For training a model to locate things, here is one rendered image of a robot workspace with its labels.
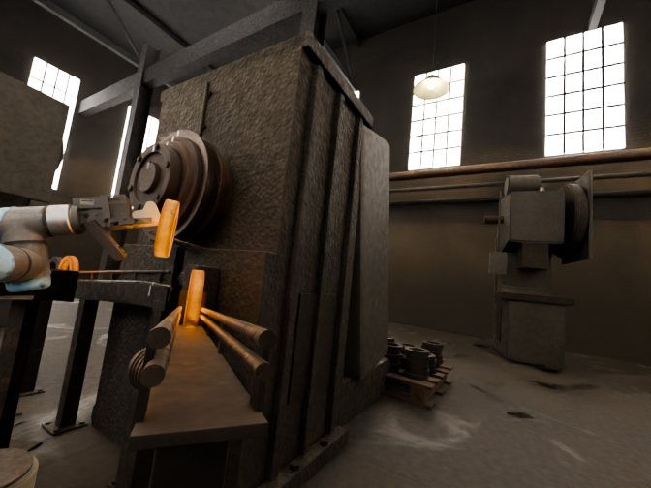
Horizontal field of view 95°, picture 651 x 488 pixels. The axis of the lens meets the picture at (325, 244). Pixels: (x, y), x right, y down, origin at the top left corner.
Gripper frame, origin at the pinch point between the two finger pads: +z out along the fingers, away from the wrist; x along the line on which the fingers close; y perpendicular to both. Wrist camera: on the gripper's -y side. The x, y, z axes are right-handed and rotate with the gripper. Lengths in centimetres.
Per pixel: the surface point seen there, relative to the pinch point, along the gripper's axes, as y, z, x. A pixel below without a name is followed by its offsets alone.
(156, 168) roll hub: 24.9, -3.1, 34.7
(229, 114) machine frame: 52, 28, 44
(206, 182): 16.7, 13.1, 24.9
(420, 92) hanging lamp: 245, 421, 314
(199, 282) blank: -17.4, 5.6, -6.2
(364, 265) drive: -26, 94, 55
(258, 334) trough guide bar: -18, 7, -72
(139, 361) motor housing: -38.7, -12.8, 12.9
